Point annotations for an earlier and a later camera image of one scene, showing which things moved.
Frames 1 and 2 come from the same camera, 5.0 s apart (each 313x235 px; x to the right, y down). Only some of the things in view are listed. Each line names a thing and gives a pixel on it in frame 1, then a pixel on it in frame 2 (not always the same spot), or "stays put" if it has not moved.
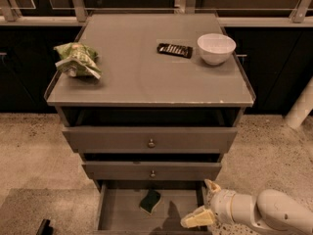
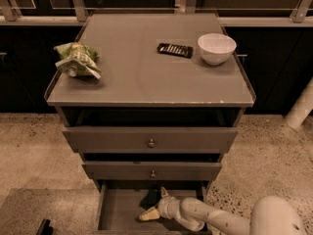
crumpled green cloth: (77, 60) stays put
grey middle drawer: (148, 170) stays put
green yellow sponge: (151, 200) stays put
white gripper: (222, 202) -> (165, 207)
